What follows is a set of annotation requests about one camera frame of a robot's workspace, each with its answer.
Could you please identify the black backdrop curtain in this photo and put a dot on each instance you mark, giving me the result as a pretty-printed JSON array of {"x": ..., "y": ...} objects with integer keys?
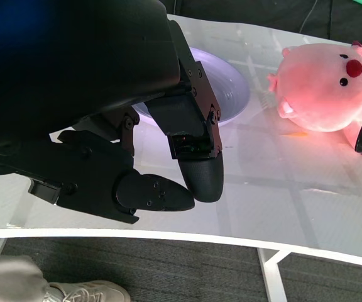
[{"x": 247, "y": 12}]

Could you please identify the white table frame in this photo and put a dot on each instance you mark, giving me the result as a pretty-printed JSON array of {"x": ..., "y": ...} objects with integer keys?
[{"x": 270, "y": 270}]

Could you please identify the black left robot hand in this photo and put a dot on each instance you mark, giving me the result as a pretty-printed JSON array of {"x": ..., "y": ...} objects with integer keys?
[{"x": 83, "y": 78}]

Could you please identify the beige sneaker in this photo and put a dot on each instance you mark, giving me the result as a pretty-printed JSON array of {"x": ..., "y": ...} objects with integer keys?
[{"x": 90, "y": 292}]

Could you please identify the lavender plate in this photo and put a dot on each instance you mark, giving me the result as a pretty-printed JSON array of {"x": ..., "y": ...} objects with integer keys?
[{"x": 228, "y": 91}]

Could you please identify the grey trouser leg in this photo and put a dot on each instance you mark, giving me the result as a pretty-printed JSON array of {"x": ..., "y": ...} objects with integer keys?
[{"x": 8, "y": 280}]

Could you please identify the pink plush doll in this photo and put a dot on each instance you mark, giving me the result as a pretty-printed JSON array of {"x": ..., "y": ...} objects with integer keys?
[{"x": 316, "y": 91}]

